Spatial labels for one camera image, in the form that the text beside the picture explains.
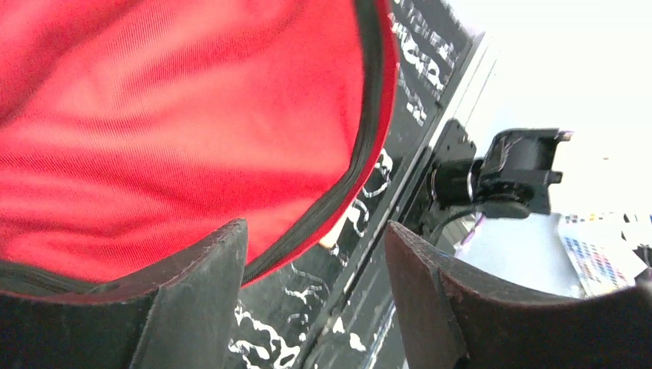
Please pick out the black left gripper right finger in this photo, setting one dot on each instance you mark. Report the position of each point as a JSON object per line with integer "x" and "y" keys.
{"x": 454, "y": 315}

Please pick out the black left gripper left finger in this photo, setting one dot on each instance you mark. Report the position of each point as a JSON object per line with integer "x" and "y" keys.
{"x": 176, "y": 313}

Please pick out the red student backpack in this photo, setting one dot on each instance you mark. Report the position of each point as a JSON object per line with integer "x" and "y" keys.
{"x": 131, "y": 130}

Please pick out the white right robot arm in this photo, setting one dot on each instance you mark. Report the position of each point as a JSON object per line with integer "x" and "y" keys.
{"x": 511, "y": 181}

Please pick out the orange capped grey marker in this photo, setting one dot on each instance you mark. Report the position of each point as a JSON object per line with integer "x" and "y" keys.
{"x": 331, "y": 238}

